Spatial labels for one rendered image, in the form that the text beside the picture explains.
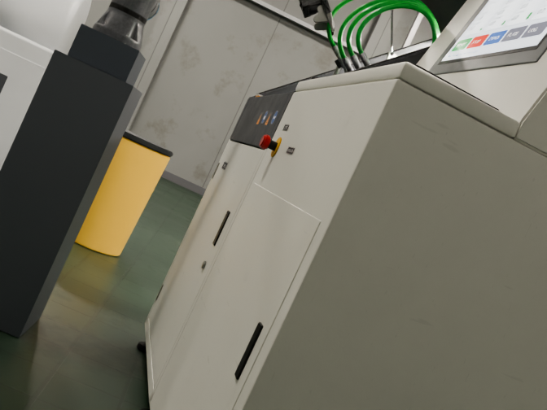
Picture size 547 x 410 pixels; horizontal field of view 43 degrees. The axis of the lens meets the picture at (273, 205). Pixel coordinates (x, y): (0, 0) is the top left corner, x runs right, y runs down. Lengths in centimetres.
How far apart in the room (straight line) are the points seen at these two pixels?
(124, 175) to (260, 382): 257
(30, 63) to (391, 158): 263
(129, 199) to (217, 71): 764
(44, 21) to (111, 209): 97
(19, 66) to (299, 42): 812
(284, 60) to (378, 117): 1014
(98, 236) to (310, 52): 804
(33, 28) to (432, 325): 281
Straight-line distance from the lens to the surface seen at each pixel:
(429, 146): 111
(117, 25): 210
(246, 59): 1116
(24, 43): 353
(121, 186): 359
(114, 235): 366
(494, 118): 115
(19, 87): 351
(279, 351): 110
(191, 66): 1115
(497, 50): 148
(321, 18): 222
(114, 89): 203
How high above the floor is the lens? 73
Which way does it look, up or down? 2 degrees down
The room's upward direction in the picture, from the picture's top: 25 degrees clockwise
